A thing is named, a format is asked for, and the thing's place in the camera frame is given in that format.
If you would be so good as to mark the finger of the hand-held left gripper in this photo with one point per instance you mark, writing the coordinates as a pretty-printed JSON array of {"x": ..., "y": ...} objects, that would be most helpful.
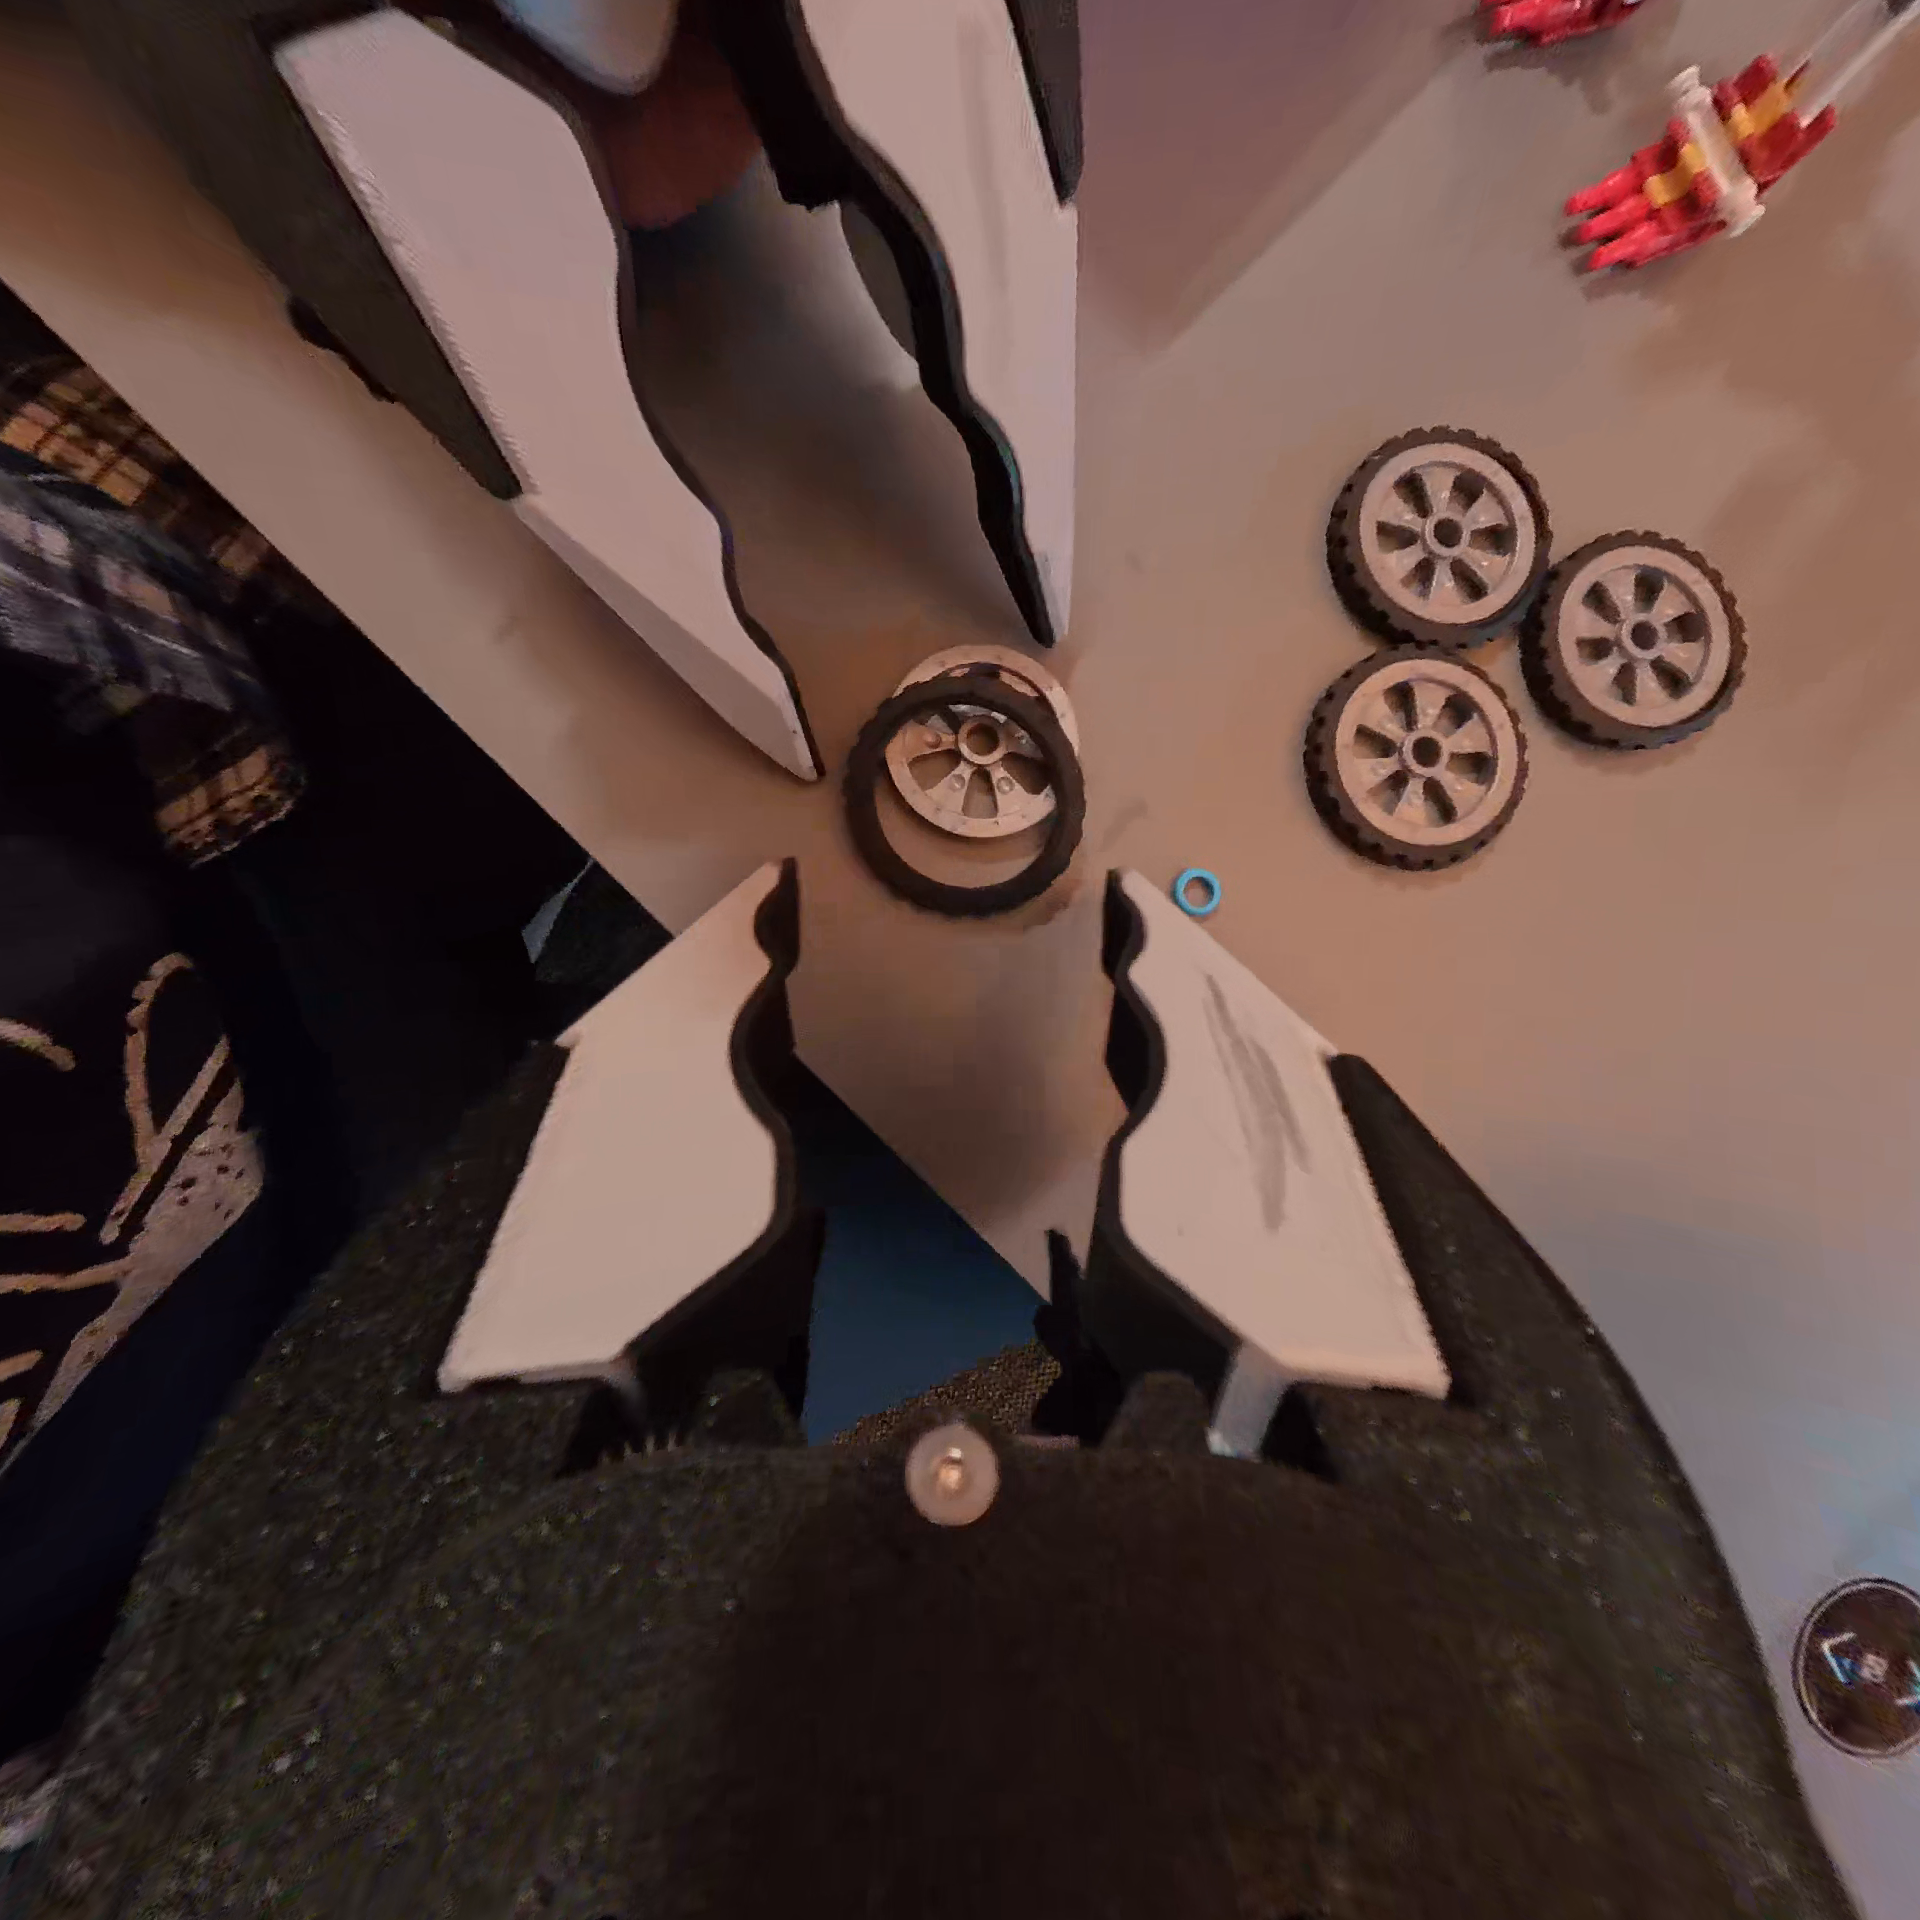
[
  {"x": 511, "y": 272},
  {"x": 961, "y": 228}
]

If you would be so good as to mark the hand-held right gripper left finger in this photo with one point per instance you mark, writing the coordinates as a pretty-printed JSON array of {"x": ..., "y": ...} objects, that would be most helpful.
[{"x": 632, "y": 1187}]

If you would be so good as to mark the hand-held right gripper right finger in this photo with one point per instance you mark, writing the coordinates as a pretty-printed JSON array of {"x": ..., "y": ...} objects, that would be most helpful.
[{"x": 1277, "y": 1215}]

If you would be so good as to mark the grey toy wheel black tyre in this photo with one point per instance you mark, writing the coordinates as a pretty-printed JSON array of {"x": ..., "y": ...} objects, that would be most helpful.
[
  {"x": 1583, "y": 659},
  {"x": 1364, "y": 779},
  {"x": 1388, "y": 520},
  {"x": 931, "y": 779}
]

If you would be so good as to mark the person's left hand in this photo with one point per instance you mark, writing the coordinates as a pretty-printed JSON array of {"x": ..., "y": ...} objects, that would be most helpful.
[{"x": 691, "y": 151}]

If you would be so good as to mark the person's dark trousers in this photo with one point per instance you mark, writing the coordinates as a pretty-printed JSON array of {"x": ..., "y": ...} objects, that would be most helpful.
[{"x": 902, "y": 1260}]

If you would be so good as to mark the person's plaid shirt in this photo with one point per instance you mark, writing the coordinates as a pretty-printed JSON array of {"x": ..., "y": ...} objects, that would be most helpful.
[{"x": 151, "y": 598}]

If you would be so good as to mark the person's dark printed t-shirt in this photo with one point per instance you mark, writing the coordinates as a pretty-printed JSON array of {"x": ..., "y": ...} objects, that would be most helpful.
[{"x": 178, "y": 1171}]

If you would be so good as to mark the colourful construction toy figure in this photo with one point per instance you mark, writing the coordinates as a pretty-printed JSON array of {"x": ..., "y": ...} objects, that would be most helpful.
[{"x": 1680, "y": 167}]

